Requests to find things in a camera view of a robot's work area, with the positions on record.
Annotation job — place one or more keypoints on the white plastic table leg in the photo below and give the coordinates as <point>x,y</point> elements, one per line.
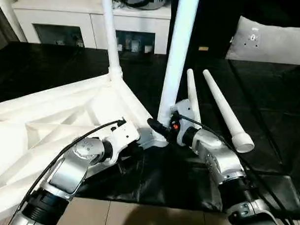
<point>111,29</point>
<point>177,56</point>
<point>193,94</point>
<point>226,107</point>

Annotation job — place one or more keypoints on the white plastic table top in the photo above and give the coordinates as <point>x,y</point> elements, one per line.
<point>54,109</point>

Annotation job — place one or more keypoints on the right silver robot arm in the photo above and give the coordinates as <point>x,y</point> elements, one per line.
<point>219,159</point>

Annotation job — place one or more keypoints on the white cup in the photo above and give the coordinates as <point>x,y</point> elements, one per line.
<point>147,48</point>
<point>120,47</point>

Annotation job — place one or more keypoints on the black work surface mat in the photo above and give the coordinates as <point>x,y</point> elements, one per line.
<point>276,97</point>

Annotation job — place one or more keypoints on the black cabinet with orange label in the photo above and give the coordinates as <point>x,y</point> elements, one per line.
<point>217,21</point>

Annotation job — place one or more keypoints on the grey pillow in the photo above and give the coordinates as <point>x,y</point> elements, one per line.
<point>270,42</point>

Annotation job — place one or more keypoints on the black tangled item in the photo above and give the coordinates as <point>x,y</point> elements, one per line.
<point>118,0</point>

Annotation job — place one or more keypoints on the white sideboard with glass doors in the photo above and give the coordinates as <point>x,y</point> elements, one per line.
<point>57,15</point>

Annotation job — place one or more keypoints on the grey curtain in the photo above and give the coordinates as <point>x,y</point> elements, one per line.
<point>5,23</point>

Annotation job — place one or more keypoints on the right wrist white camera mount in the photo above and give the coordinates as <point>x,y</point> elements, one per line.
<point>188,111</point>

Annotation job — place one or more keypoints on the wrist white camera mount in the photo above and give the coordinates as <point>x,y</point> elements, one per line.
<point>188,111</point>
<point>124,133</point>

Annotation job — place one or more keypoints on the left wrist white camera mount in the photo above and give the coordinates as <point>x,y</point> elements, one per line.
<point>124,133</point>

